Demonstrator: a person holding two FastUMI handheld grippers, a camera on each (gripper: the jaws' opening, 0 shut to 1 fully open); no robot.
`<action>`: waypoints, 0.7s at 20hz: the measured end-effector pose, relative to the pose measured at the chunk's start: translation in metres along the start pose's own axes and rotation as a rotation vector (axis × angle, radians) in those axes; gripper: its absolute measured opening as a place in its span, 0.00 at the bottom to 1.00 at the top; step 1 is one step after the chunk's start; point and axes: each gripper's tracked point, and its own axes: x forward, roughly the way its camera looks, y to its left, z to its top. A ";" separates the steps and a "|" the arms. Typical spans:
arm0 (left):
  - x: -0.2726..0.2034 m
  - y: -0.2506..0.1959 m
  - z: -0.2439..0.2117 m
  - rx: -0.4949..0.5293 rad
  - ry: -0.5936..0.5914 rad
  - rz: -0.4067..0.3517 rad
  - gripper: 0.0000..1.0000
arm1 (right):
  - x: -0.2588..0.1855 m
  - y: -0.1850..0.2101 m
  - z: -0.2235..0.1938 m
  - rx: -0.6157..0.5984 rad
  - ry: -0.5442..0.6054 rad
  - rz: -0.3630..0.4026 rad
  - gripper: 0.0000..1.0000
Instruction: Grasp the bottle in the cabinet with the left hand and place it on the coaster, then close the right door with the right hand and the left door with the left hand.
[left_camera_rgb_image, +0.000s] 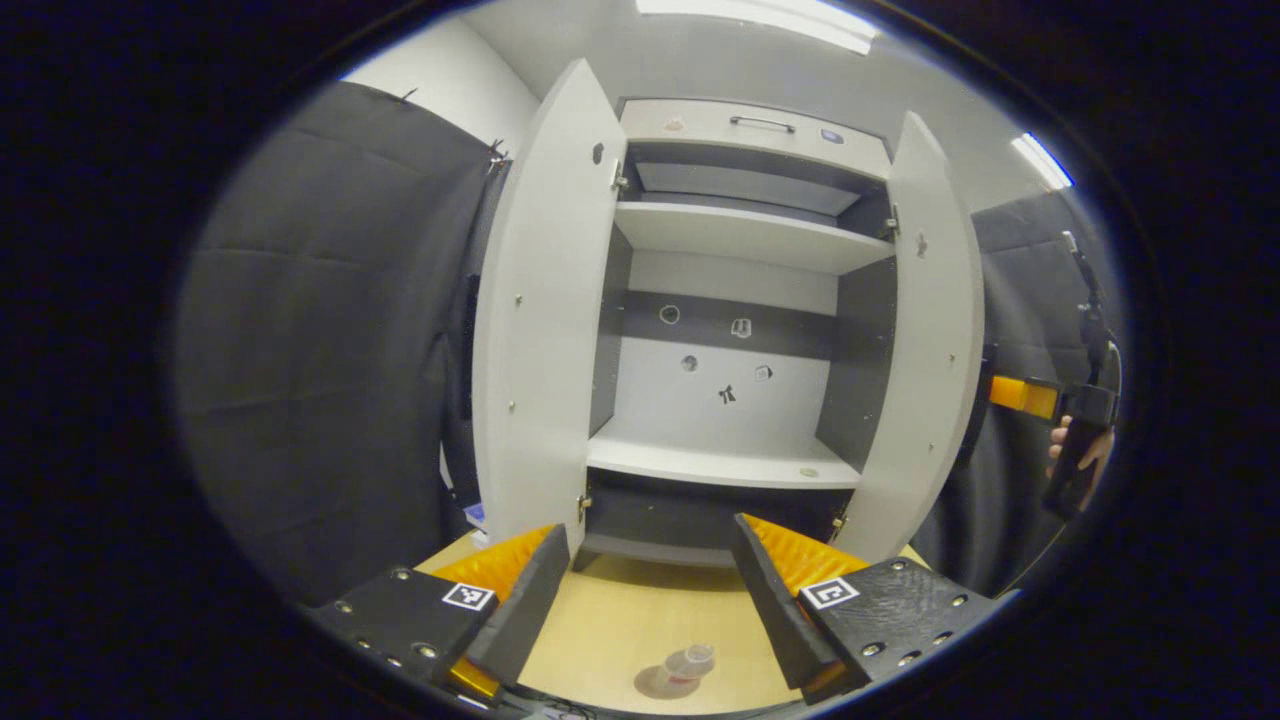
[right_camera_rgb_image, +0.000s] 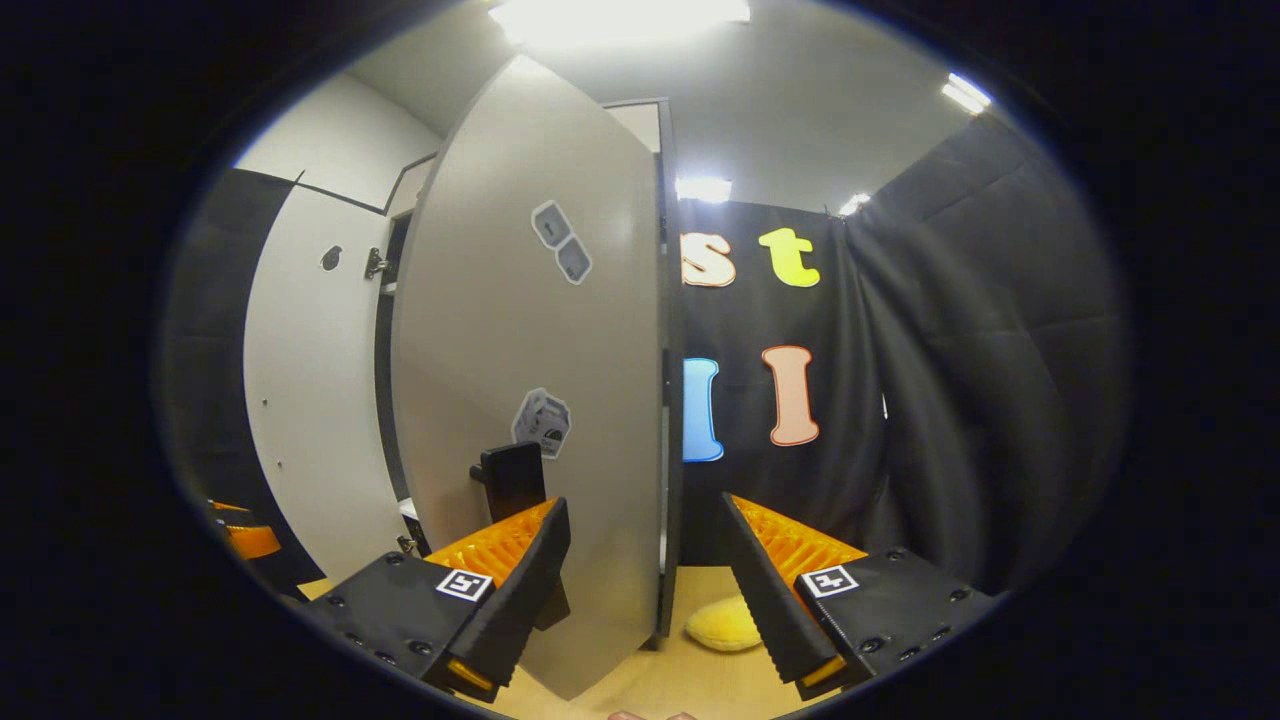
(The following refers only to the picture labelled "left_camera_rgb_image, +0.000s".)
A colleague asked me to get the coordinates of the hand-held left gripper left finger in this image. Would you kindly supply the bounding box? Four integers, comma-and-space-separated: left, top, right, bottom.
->
305, 523, 571, 703

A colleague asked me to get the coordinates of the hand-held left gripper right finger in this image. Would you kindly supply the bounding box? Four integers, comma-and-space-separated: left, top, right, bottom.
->
730, 513, 1001, 706

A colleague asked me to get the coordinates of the clear plastic bottle pink label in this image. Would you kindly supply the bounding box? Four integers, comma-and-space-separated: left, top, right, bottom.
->
665, 643, 718, 691

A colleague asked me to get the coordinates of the grey cabinet door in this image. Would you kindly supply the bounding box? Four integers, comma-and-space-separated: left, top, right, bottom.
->
835, 110, 987, 567
472, 58, 630, 557

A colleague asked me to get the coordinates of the grey and black cabinet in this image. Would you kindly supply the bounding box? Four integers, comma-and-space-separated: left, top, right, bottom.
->
578, 97, 901, 573

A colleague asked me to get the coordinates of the grey cabinet shelf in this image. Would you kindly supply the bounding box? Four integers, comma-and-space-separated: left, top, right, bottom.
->
613, 200, 897, 277

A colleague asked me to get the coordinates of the grey cabinet drawer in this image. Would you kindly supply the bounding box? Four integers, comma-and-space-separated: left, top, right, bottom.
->
618, 97, 893, 182

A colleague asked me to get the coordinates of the small ceiling light panel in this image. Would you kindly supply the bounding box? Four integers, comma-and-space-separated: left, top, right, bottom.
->
1011, 132, 1075, 191

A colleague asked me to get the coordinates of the black backdrop cloth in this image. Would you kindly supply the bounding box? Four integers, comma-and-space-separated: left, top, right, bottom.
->
172, 80, 1126, 601

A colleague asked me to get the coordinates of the large ceiling light panel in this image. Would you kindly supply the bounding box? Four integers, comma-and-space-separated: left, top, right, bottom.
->
637, 0, 880, 55

